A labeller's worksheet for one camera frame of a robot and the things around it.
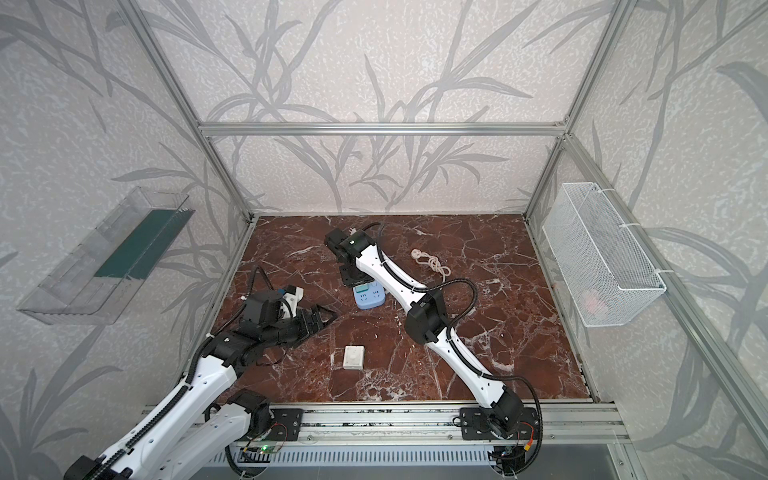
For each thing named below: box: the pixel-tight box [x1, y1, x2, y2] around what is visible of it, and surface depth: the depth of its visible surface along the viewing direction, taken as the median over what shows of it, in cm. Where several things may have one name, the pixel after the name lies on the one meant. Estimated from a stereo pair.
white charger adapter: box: [342, 345, 365, 371], surface depth 84 cm
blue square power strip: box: [353, 280, 386, 310], surface depth 96 cm
